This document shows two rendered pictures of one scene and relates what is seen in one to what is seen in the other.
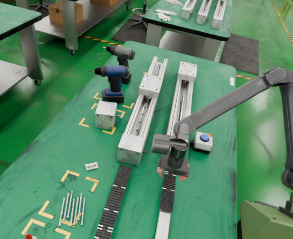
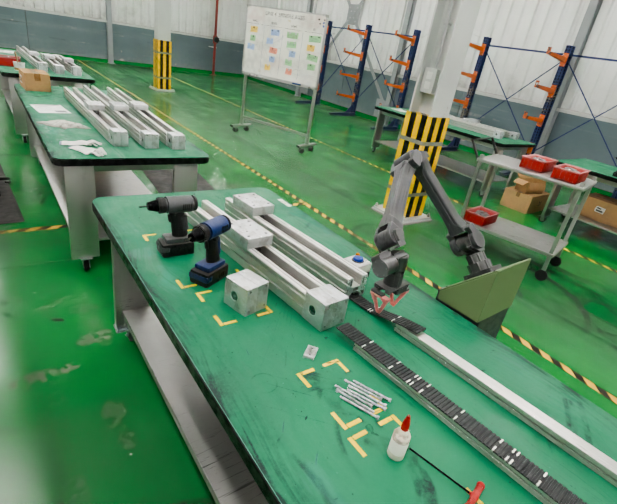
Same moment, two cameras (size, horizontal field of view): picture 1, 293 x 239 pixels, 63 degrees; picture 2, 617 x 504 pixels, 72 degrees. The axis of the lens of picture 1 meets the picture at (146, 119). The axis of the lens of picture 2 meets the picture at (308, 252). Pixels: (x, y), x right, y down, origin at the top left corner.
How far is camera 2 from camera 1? 95 cm
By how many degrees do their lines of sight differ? 43
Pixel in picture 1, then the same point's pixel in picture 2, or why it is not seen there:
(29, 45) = not seen: outside the picture
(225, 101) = (400, 194)
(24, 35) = not seen: outside the picture
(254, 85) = (406, 171)
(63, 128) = (212, 341)
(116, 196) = (379, 352)
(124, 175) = (355, 333)
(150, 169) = (354, 317)
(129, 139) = (321, 293)
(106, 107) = (247, 279)
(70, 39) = not seen: outside the picture
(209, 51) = (185, 185)
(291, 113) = (436, 187)
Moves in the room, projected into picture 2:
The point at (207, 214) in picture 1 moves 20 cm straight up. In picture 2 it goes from (435, 319) to (452, 268)
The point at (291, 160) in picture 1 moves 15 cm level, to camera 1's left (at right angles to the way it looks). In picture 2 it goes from (456, 227) to (436, 234)
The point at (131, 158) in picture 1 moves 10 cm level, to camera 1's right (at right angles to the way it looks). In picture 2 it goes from (337, 314) to (357, 304)
